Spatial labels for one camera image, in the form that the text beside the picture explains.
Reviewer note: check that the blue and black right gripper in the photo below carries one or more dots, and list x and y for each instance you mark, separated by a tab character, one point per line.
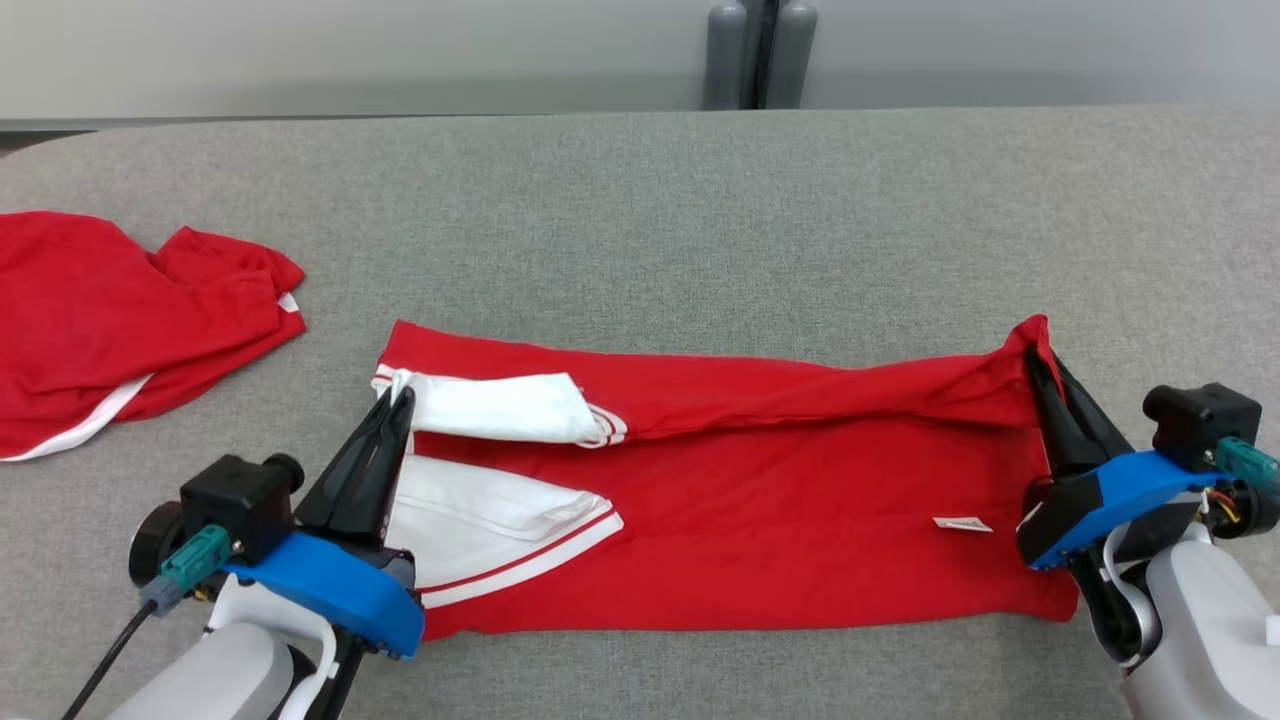
1110	495

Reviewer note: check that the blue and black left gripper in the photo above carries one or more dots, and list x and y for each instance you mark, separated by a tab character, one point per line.
350	590

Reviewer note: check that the red shirt with white sleeves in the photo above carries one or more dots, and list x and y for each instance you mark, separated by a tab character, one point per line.
780	480

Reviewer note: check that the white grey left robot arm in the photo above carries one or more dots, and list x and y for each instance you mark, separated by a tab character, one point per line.
220	670

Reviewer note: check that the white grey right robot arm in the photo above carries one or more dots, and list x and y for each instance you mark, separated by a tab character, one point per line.
1200	620

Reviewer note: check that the crumpled red garment white hem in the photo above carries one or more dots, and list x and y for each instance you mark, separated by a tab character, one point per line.
100	320

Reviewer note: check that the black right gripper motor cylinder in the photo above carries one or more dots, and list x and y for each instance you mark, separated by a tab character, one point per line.
1255	510

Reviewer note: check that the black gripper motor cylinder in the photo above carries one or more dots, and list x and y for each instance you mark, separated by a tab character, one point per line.
1255	510
150	545

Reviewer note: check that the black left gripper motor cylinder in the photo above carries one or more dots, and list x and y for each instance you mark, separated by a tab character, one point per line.
150	545

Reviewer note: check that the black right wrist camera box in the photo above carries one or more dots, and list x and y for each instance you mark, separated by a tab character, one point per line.
1195	425

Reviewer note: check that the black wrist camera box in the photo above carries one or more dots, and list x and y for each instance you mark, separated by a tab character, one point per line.
235	505
1195	425

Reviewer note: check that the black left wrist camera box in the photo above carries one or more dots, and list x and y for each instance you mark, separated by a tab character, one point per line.
235	505

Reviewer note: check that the grey partition joint post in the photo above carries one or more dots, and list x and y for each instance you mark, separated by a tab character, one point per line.
725	55

